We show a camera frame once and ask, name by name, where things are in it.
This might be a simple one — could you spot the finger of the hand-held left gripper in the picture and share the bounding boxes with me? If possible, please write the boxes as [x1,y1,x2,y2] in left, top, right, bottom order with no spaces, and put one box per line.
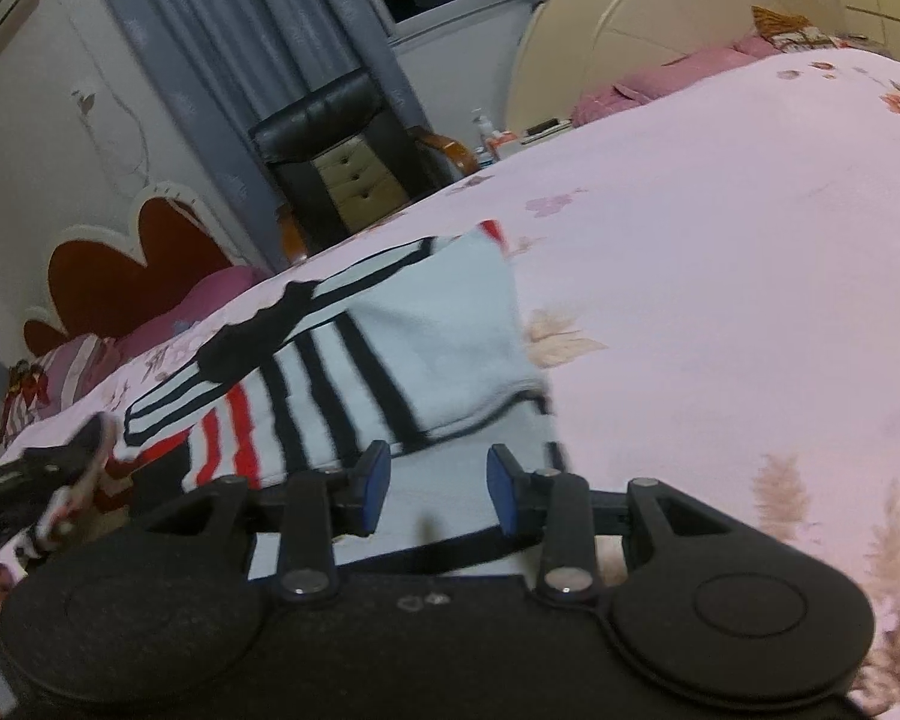
[52,412,119,500]

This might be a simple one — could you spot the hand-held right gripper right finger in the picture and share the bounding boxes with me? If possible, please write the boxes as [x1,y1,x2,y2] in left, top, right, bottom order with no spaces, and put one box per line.
[489,444,723,605]

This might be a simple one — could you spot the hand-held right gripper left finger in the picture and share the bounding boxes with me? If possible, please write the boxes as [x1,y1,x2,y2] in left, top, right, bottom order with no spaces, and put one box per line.
[131,440,392,604]

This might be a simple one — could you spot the striped knit sweater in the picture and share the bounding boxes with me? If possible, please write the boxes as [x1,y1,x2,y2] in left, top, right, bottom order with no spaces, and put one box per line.
[124,221,572,587]

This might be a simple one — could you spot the printed cartoon pillow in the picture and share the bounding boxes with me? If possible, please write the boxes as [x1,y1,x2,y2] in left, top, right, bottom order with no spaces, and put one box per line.
[0,334,122,448]

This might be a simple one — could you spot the brown flower-shaped headboard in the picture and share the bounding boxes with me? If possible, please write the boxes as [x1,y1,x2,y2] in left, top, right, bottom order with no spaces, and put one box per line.
[22,180,253,358]

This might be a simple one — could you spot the magenta pillow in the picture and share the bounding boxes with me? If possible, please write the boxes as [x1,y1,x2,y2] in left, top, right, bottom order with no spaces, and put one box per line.
[112,266,275,362]

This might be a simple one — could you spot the pink floral bed blanket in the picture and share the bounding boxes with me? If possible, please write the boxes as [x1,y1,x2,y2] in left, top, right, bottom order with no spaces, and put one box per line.
[0,45,900,720]

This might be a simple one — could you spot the cream nightstand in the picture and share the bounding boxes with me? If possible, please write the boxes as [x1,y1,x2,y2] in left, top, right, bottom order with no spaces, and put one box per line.
[480,116,580,166]

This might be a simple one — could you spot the white pump bottle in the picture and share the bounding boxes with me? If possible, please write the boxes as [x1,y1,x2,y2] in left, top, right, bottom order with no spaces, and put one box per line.
[471,109,497,160]

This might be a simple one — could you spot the black leather armchair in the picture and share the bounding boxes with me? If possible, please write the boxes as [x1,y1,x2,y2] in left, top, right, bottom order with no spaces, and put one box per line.
[249,67,482,265]

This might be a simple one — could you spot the grey curtain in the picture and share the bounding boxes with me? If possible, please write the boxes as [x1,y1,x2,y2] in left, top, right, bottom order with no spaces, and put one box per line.
[75,0,437,271]

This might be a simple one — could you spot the pink quilt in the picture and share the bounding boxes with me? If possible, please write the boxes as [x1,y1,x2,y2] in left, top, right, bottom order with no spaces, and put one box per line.
[570,34,785,128]

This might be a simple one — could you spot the cream round headboard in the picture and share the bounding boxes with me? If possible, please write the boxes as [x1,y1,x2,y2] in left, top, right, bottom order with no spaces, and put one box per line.
[504,0,847,137]

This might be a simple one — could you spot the orange patterned pillow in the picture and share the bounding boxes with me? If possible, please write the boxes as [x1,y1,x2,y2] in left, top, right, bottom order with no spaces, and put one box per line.
[750,6,850,53]

